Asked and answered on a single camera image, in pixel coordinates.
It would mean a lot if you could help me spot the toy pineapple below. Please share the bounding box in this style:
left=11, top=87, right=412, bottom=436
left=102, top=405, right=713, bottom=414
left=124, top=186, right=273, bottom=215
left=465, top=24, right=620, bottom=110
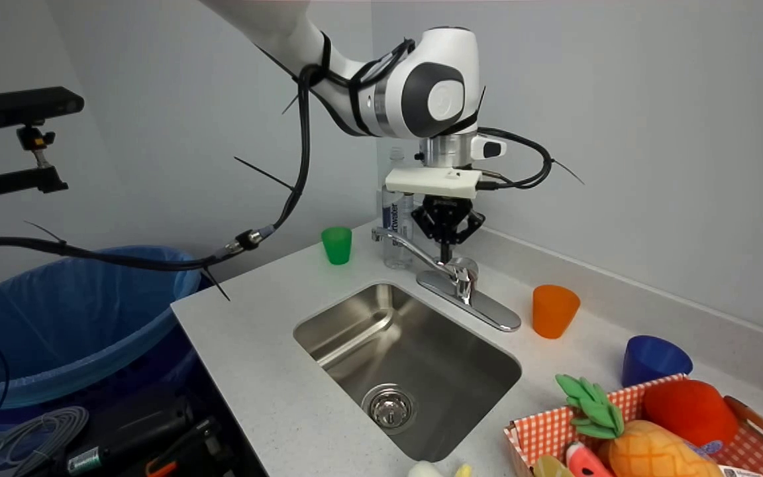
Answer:
left=555, top=374, right=722, bottom=477

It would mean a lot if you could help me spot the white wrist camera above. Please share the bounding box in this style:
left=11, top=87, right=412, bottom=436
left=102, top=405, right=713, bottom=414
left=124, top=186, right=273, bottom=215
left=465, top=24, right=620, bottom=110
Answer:
left=383, top=166, right=480, bottom=199

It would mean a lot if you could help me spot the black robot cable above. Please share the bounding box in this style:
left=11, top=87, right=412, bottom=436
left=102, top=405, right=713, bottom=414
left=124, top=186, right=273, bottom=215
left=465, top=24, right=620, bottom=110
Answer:
left=0, top=34, right=555, bottom=272

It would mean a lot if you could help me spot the chrome faucet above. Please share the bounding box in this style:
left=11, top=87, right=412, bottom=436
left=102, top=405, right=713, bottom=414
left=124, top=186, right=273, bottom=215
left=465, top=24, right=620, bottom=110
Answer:
left=403, top=238, right=521, bottom=332

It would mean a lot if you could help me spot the stainless steel sink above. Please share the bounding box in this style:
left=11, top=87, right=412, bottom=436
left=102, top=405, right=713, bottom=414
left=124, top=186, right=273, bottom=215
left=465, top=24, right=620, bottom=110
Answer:
left=293, top=283, right=521, bottom=460

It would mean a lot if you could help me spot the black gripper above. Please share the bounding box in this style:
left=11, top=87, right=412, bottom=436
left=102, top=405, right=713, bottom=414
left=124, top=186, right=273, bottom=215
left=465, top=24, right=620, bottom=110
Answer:
left=411, top=197, right=484, bottom=263

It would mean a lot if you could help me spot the orange plastic cup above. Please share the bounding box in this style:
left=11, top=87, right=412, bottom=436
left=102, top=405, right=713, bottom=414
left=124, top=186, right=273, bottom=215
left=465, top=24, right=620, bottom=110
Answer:
left=532, top=283, right=581, bottom=338

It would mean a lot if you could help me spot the black camera on stand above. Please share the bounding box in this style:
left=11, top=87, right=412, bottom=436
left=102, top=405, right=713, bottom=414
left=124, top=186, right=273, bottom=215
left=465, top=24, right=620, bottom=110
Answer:
left=0, top=87, right=85, bottom=197

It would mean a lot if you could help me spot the toy watermelon slice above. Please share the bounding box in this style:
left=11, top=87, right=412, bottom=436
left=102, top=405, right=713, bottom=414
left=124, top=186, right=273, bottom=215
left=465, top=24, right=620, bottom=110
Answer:
left=565, top=442, right=611, bottom=477

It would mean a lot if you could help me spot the green plastic cup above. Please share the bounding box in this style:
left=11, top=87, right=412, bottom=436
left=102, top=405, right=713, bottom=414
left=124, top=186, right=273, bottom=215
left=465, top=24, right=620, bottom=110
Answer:
left=321, top=226, right=353, bottom=264

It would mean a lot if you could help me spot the toy banana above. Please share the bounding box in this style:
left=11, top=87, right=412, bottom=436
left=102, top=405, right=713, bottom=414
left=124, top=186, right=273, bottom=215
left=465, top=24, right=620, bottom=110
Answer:
left=406, top=459, right=476, bottom=477

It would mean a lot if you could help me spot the clear water bottle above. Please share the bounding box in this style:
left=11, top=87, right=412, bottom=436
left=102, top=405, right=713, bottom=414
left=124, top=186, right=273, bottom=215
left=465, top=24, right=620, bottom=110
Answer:
left=379, top=191, right=412, bottom=269

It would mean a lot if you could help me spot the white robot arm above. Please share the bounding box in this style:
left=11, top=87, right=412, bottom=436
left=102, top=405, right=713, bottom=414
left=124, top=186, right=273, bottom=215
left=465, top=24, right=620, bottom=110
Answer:
left=202, top=0, right=481, bottom=256

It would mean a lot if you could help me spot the blue plastic cup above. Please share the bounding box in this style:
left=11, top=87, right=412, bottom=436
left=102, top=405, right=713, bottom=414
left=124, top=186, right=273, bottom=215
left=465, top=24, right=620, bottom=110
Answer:
left=620, top=333, right=693, bottom=387

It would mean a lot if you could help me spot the blue trash bin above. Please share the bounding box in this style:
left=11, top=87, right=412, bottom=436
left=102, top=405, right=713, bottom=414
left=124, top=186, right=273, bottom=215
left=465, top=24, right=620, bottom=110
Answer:
left=0, top=259, right=202, bottom=407

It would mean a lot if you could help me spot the checkered toy food basket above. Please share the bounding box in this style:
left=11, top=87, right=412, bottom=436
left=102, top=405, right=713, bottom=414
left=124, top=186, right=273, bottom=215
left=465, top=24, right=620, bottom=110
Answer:
left=502, top=374, right=763, bottom=477

